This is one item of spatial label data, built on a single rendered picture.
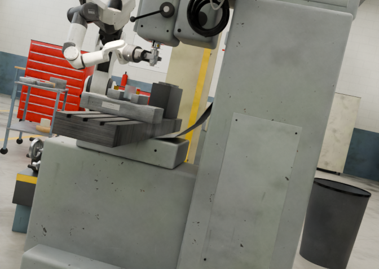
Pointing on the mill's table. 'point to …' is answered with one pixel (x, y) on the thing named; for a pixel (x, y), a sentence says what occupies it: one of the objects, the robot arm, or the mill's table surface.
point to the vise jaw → (116, 95)
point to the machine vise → (123, 107)
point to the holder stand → (166, 98)
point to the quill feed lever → (166, 9)
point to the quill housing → (159, 26)
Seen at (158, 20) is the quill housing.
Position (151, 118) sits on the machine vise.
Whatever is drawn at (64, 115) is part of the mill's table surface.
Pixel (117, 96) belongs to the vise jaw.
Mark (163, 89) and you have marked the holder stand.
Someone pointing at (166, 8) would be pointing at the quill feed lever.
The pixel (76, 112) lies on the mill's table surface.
